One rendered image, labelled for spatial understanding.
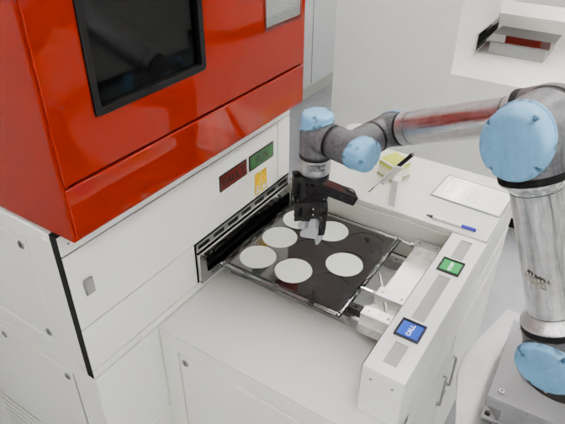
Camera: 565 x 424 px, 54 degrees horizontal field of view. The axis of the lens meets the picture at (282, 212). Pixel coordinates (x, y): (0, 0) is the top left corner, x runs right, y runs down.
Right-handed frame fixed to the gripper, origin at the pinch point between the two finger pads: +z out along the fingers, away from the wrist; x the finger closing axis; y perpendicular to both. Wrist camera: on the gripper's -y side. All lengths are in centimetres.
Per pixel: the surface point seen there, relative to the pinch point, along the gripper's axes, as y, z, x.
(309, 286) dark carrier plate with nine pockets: 3.3, 9.4, 7.1
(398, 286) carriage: -20.2, 11.2, 7.5
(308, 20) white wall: -50, 36, -334
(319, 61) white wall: -63, 75, -350
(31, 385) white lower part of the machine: 80, 41, 4
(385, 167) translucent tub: -25.8, -1.7, -31.7
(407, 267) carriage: -24.6, 11.2, 0.4
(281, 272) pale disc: 10.0, 9.3, 1.2
